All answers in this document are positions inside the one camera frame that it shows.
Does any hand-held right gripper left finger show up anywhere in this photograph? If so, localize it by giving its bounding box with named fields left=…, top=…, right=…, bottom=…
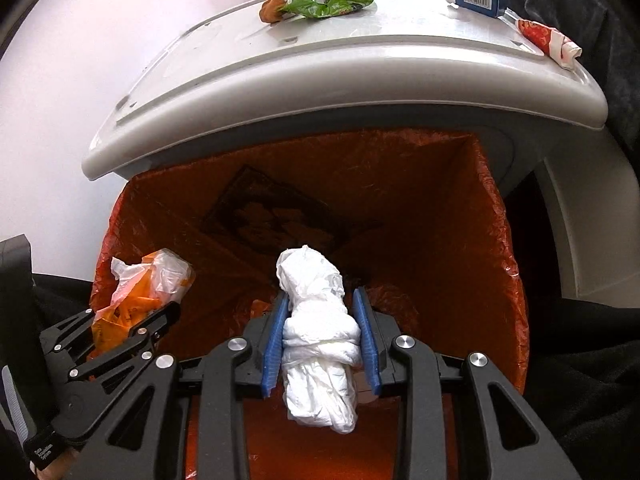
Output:
left=107, top=290, right=291, bottom=480

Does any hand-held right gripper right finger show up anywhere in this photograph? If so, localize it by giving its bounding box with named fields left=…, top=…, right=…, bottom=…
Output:
left=352, top=286, right=583, bottom=480

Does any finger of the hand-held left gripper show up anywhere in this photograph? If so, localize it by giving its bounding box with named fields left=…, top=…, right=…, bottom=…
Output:
left=39, top=309, right=97, bottom=366
left=65, top=301, right=183, bottom=393

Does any dark blanket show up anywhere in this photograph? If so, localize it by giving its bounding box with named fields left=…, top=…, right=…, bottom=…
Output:
left=400, top=0, right=640, bottom=480

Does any brown toy pear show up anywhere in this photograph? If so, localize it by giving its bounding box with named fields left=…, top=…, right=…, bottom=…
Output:
left=259, top=0, right=287, bottom=25

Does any red and white wrapper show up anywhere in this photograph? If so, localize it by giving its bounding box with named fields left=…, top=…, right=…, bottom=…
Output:
left=515, top=17, right=583, bottom=70

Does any orange and white plastic bag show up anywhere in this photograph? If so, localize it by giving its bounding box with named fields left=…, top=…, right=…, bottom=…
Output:
left=90, top=249, right=195, bottom=356

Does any white knotted plastic bag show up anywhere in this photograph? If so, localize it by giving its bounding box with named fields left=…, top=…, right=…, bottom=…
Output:
left=276, top=245, right=362, bottom=435

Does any orange plastic trash bag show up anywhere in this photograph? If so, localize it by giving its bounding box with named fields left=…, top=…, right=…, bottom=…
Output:
left=90, top=130, right=531, bottom=480

